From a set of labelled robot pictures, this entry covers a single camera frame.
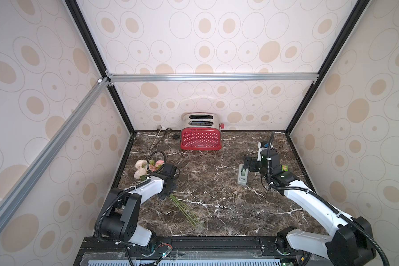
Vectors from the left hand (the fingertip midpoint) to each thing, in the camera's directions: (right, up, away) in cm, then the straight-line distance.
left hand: (175, 187), depth 92 cm
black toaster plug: (-3, +30, +22) cm, 38 cm away
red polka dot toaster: (+14, +32, +5) cm, 35 cm away
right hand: (+44, +18, -8) cm, 48 cm away
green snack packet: (+65, +10, +7) cm, 66 cm away
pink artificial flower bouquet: (-18, +11, 0) cm, 21 cm away
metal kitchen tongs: (-10, +34, +26) cm, 44 cm away
